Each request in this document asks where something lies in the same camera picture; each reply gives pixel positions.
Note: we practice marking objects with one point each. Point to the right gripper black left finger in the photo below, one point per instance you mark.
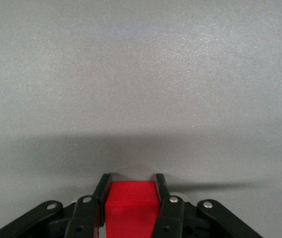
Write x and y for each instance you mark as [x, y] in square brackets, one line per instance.
[86, 213]

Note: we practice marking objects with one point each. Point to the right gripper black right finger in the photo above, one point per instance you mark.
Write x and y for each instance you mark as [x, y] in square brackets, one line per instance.
[171, 215]

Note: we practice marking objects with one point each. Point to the small red cube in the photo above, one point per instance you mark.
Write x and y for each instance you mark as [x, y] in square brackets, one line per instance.
[130, 205]

